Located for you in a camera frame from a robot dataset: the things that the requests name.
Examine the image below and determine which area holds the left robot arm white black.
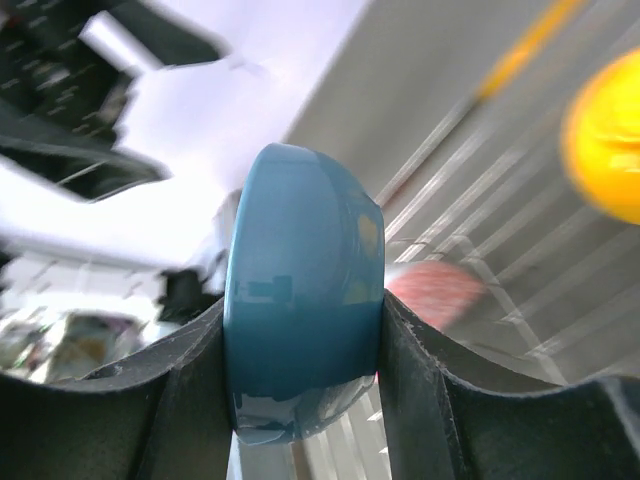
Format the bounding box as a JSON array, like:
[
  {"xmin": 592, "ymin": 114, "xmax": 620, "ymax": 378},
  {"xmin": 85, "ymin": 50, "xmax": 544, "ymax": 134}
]
[{"xmin": 1, "ymin": 1, "xmax": 230, "ymax": 202}]

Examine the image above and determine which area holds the black white patterned bowl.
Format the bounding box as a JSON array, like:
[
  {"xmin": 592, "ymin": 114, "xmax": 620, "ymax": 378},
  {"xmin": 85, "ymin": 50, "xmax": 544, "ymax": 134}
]
[{"xmin": 385, "ymin": 260, "xmax": 487, "ymax": 331}]

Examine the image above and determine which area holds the blue bowl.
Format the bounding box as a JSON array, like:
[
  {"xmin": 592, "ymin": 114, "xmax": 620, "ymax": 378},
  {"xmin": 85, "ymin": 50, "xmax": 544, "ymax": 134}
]
[{"xmin": 223, "ymin": 143, "xmax": 385, "ymax": 445}]

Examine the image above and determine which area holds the orange bowl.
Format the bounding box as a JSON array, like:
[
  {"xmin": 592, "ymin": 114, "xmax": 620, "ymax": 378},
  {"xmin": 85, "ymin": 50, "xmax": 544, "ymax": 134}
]
[{"xmin": 561, "ymin": 49, "xmax": 639, "ymax": 225}]

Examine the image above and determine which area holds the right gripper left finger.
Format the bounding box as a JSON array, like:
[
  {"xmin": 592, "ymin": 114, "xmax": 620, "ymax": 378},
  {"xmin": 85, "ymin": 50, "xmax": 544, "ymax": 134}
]
[{"xmin": 1, "ymin": 302, "xmax": 232, "ymax": 480}]

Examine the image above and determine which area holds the metal wire dish rack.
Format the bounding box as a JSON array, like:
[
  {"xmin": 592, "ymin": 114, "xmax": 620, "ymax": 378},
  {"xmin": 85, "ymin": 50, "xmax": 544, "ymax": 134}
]
[{"xmin": 299, "ymin": 0, "xmax": 640, "ymax": 480}]

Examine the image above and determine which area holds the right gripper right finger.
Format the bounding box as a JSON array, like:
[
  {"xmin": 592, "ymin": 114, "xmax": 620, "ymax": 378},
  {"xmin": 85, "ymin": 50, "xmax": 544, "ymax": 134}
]
[{"xmin": 379, "ymin": 294, "xmax": 639, "ymax": 479}]

